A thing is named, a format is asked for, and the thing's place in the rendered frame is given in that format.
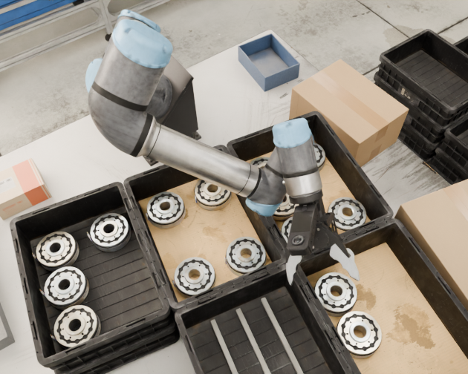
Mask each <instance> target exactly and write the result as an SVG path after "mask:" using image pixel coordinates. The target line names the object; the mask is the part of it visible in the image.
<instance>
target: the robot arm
mask: <svg viewBox="0 0 468 374"><path fill-rule="evenodd" d="M172 51H173V47H172V43H171V42H170V41H169V40H168V39H167V38H165V37H164V36H163V35H162V34H160V26H159V25H158V24H155V23H154V22H153V21H151V20H149V19H147V18H146V17H144V16H142V15H140V14H138V13H135V12H133V11H130V10H123V11H122V12H121V14H120V15H119V16H118V18H117V23H116V25H115V27H114V30H113V32H112V35H111V38H110V39H109V41H108V44H107V47H106V49H105V53H104V54H103V57H102V58H98V59H95V60H94V61H93V62H91V63H90V65H89V66H88V69H87V71H86V75H85V84H86V87H87V91H88V109H89V112H90V115H91V118H92V120H93V122H94V124H95V125H96V127H97V129H98V131H99V132H100V133H101V134H102V135H103V136H104V137H105V139H106V140H108V141H109V142H110V143H111V144H112V145H113V146H114V147H115V148H117V149H119V150H120V151H122V152H124V153H126V154H128V155H131V156H133V157H136V158H137V157H141V156H146V157H148V158H151V159H153V160H156V161H158V162H160V163H163V164H165V165H168V166H171V167H173V168H176V169H177V170H180V171H183V172H185V173H187V174H190V175H192V176H194V177H197V178H199V179H202V180H205V181H207V182H208V183H212V184H214V185H216V186H219V187H221V188H224V189H226V190H228V191H231V192H233V193H236V194H239V195H241V196H243V197H246V198H247V199H246V204H247V206H248V207H249V208H250V209H251V210H253V211H255V212H256V213H258V214H260V215H262V216H265V217H270V216H272V215H274V213H275V212H276V210H277V208H278V207H279V205H280V204H282V202H283V199H284V197H285V195H286V194H287V195H289V200H290V203H291V204H299V206H296V207H295V209H294V213H293V219H292V223H291V227H290V234H289V238H288V241H287V245H286V250H285V256H286V271H287V279H288V282H289V284H290V285H291V286H292V284H293V281H294V279H295V274H296V270H297V269H298V263H300V262H301V260H302V258H303V257H304V255H311V253H312V249H319V250H320V251H322V250H323V249H324V247H325V246H326V245H327V244H329V245H330V247H331V250H330V256H331V257H332V258H333V259H334V260H338V261H339V262H340V263H341V265H342V267H343V269H345V270H347V271H348V273H349V275H350V277H352V278H353V279H355V280H356V281H359V280H360V275H359V271H358V268H357V266H356V263H355V262H354V253H353V252H352V251H351V250H350V249H349V248H346V246H345V243H344V241H343V239H342V238H341V237H340V236H339V235H338V232H337V226H336V223H335V219H334V213H333V212H327V213H326V212H325V207H324V204H323V200H322V197H323V193H322V181H321V177H320V173H319V169H318V165H317V161H316V156H315V152H314V148H313V145H314V138H313V134H312V133H311V130H310V129H309V126H308V121H307V120H306V119H304V118H299V119H292V120H289V121H286V122H281V123H279V124H276V125H274V126H273V141H274V144H275V145H276V147H275V148H274V150H273V153H272V154H271V155H270V158H269V160H268V161H267V163H266V164H265V166H264V168H263V169H261V168H259V167H256V166H254V165H252V164H249V163H247V162H245V161H243V160H240V159H239V158H236V157H234V156H232V155H229V154H227V153H224V152H223V151H220V150H218V149H216V148H213V147H211V146H209V145H207V144H204V143H202V142H200V141H197V140H195V139H193V138H191V137H188V136H186V135H184V134H182V133H179V132H177V131H175V130H172V129H171V128H168V127H166V126H164V125H161V124H159V123H157V122H156V120H158V119H160V118H161V117H162V116H163V115H164V114H165V113H166V112H167V111H168V109H169V106H170V104H171V101H172V86H171V83H170V81H169V79H168V78H167V77H166V76H165V75H163V72H164V70H165V68H166V66H167V65H168V64H169V61H170V59H171V55H172ZM333 221H334V224H333ZM330 225H332V228H331V227H330ZM334 227H335V231H334ZM332 229H333V231H332Z"/></svg>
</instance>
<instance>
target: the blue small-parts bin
mask: <svg viewBox="0 0 468 374"><path fill-rule="evenodd" d="M238 61H239V62H240V63H241V64H242V66H243V67H244V68H245V69H246V71H247V72H248V73H249V74H250V75H251V76H252V77H253V79H254V80H255V81H256V82H257V84H258V85H259V86H260V87H261V89H262V90H263V91H264V92H265V91H268V90H270V89H273V88H276V87H278V86H280V85H283V84H284V83H287V82H289V81H292V80H294V79H297V78H299V66H300V63H299V62H298V61H297V59H296V58H295V57H294V56H293V55H292V54H291V53H290V52H289V51H288V50H287V49H286V47H285V46H284V45H283V44H282V43H281V42H280V41H279V40H278V39H277V38H276V37H275V36H274V35H273V34H272V33H270V34H267V35H265V36H262V37H260V38H257V39H254V40H252V41H250V42H247V43H244V44H242V45H239V46H238Z"/></svg>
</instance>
